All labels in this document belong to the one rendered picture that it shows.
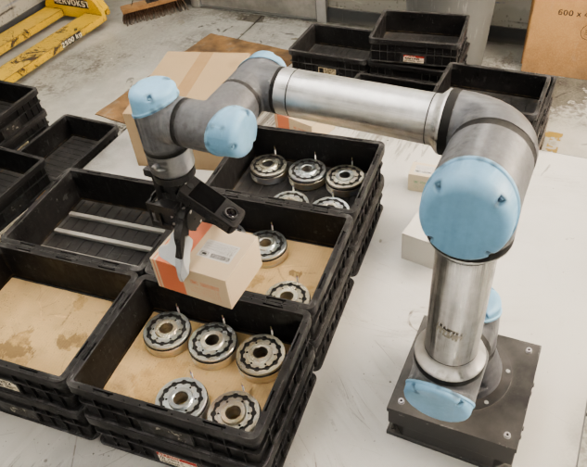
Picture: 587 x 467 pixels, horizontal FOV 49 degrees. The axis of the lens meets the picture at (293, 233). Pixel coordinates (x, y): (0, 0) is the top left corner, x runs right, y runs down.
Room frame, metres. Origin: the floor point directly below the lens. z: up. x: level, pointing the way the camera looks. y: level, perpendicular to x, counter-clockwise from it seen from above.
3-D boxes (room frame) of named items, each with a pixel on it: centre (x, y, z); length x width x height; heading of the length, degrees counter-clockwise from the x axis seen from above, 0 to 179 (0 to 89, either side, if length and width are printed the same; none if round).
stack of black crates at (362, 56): (2.87, -0.32, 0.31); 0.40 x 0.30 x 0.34; 60
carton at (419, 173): (1.42, -0.47, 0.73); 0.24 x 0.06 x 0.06; 64
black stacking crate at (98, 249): (1.22, 0.46, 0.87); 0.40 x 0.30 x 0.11; 65
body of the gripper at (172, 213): (0.87, 0.19, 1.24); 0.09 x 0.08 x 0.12; 60
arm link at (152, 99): (0.87, 0.18, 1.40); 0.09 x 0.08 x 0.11; 60
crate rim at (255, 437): (0.78, 0.22, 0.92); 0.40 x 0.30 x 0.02; 65
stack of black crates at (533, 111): (2.13, -0.82, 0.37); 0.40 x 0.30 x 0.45; 60
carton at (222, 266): (0.86, 0.16, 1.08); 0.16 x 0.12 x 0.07; 60
